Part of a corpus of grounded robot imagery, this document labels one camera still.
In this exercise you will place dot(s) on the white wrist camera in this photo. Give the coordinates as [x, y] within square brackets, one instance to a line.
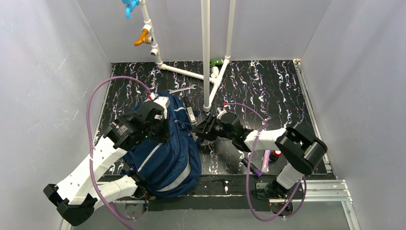
[220, 112]
[162, 101]

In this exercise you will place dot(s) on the green tap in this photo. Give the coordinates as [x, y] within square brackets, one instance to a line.
[216, 62]

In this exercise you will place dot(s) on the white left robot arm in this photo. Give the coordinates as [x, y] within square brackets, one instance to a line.
[77, 196]

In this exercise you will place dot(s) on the orange tap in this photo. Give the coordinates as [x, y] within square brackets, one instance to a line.
[144, 38]

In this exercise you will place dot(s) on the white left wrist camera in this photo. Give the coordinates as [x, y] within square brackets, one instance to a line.
[162, 101]

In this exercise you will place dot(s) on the white PVC pipe frame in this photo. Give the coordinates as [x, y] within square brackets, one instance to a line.
[210, 84]

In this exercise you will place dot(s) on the aluminium frame rail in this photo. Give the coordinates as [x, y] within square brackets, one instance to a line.
[272, 88]

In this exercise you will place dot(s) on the pink highlighter pen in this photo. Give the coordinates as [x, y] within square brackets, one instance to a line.
[265, 161]

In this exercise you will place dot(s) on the silver wrench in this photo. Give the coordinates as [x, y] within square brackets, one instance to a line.
[190, 87]

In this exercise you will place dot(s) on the navy blue student backpack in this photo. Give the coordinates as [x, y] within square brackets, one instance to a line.
[172, 168]

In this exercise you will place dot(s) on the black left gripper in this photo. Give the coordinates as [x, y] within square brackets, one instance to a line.
[157, 127]

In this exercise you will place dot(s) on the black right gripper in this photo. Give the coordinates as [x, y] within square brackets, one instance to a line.
[208, 128]

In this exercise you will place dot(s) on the red cap glue bottle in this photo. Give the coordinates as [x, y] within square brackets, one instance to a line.
[275, 154]

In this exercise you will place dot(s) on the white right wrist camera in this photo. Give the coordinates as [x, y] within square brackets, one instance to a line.
[220, 112]

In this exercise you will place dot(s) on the purple marker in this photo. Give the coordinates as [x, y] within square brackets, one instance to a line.
[253, 169]

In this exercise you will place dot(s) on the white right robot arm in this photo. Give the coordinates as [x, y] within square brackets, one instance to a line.
[303, 150]

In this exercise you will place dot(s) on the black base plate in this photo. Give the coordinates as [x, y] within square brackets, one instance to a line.
[221, 192]

